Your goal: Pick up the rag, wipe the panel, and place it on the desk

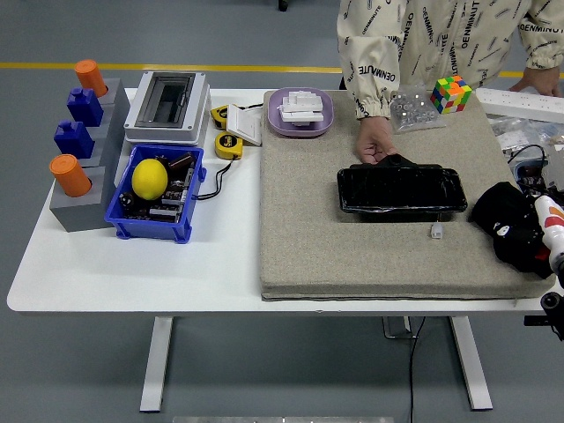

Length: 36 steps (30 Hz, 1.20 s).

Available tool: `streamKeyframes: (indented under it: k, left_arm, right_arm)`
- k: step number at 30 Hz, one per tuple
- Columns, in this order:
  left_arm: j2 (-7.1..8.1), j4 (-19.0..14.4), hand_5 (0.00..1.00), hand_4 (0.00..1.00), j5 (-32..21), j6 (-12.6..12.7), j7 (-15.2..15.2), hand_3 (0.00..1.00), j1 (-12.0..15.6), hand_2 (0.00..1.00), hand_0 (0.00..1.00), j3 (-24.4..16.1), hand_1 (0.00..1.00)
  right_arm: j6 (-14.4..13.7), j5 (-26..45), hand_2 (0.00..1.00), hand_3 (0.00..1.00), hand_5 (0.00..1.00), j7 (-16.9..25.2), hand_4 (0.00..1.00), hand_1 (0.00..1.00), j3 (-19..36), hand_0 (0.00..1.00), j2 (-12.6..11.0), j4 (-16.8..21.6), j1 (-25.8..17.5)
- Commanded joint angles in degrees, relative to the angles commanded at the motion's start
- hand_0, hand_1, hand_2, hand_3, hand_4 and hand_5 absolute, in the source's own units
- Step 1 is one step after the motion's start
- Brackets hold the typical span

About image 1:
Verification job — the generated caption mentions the yellow lemon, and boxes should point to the yellow lemon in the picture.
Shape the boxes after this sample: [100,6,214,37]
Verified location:
[131,158,169,202]

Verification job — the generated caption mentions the black rag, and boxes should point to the black rag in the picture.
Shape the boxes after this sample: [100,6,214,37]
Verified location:
[469,182,557,279]

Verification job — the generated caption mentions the orange cylinder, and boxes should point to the orange cylinder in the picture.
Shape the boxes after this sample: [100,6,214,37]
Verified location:
[48,153,93,198]
[73,59,109,98]

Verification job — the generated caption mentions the clear plastic bags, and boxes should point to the clear plastic bags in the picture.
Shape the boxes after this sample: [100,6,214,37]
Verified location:
[486,114,564,156]

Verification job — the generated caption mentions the yellow tape measure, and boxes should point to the yellow tape measure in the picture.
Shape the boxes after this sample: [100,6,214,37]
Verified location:
[210,104,230,130]
[213,130,244,160]

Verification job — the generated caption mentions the white switch parts stack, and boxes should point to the white switch parts stack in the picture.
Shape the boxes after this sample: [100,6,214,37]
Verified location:
[277,88,326,127]

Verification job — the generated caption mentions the thin black cord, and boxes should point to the thin black cord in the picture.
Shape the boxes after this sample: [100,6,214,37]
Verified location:
[193,154,241,202]

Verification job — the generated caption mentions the black looped cable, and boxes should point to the black looped cable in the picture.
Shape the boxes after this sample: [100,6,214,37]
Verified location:
[506,144,550,167]

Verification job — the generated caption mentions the blue plastic block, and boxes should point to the blue plastic block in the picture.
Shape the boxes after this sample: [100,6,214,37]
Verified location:
[66,86,105,128]
[53,120,96,160]

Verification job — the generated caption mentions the grey stepped block holder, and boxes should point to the grey stepped block holder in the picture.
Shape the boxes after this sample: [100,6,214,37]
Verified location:
[48,78,132,234]

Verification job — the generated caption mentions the grey-brown mat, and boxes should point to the grey-brown mat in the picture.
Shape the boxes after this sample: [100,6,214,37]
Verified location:
[258,89,557,302]

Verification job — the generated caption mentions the light blue tray of boards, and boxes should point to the light blue tray of boards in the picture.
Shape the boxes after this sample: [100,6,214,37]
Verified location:
[510,159,564,199]

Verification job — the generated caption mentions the purple plate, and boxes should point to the purple plate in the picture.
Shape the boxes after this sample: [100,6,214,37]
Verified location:
[267,86,335,138]

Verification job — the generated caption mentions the colourful puzzle cube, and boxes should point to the colourful puzzle cube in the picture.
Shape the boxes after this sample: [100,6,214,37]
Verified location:
[429,74,473,115]

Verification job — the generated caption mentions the white power strip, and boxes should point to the white power strip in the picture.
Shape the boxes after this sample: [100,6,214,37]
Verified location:
[475,86,564,124]

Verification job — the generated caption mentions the person's left hand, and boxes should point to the person's left hand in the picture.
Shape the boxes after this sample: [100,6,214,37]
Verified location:
[510,66,563,98]

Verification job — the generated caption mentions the grey electrical distribution box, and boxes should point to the grey electrical distribution box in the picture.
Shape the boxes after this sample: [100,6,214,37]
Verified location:
[122,70,212,147]

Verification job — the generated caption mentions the person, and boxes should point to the person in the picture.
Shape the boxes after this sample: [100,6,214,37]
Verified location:
[335,0,564,120]

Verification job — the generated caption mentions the white table leg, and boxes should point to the white table leg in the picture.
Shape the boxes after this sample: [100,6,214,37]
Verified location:
[139,315,174,414]
[449,315,494,412]

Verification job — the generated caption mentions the black cable under table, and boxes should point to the black cable under table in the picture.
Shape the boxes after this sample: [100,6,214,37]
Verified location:
[408,315,427,423]

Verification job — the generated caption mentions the white wall switch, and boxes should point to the white wall switch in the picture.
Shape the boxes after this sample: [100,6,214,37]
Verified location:
[225,105,264,146]

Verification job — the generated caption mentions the dark circuit board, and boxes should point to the dark circuit board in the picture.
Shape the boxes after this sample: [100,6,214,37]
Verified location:
[118,152,197,221]

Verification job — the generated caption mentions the person's right hand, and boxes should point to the person's right hand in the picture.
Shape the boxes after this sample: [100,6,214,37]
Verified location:
[353,115,400,166]

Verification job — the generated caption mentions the metal bracket under table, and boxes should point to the metal bracket under table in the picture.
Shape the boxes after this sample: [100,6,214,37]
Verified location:
[382,315,418,340]

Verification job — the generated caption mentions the brown cylindrical capacitor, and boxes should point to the brown cylindrical capacitor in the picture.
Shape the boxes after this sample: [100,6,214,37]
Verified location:
[169,151,196,172]

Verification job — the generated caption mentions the blue plastic bin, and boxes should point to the blue plastic bin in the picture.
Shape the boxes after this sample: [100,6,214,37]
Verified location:
[103,143,207,245]

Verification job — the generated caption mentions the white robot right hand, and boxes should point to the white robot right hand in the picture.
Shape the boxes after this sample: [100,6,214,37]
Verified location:
[491,195,564,265]

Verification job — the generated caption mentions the clear bag of metal nuts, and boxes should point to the clear bag of metal nuts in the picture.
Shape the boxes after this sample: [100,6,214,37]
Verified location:
[390,81,448,135]

